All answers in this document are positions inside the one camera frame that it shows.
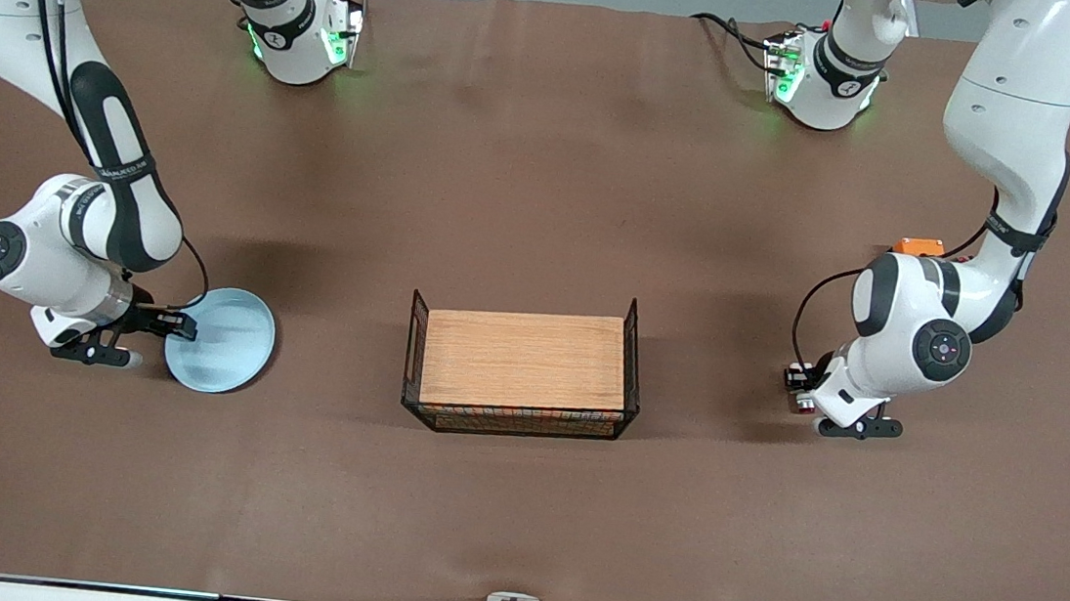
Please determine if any red push button switch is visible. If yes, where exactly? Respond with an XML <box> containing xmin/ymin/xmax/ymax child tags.
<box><xmin>790</xmin><ymin>369</ymin><xmax>821</xmax><ymax>414</ymax></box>

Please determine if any light blue round plate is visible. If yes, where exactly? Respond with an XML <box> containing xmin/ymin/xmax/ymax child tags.
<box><xmin>160</xmin><ymin>282</ymin><xmax>281</xmax><ymax>400</ymax></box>

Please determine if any brown table cover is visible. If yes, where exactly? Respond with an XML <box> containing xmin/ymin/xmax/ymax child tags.
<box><xmin>0</xmin><ymin>0</ymin><xmax>1070</xmax><ymax>601</ymax></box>

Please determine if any orange button enclosure box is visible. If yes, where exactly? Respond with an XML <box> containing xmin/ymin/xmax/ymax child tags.
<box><xmin>893</xmin><ymin>236</ymin><xmax>947</xmax><ymax>261</ymax></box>

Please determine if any black wire basket wooden base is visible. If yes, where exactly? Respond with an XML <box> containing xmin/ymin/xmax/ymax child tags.
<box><xmin>398</xmin><ymin>277</ymin><xmax>651</xmax><ymax>451</ymax></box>

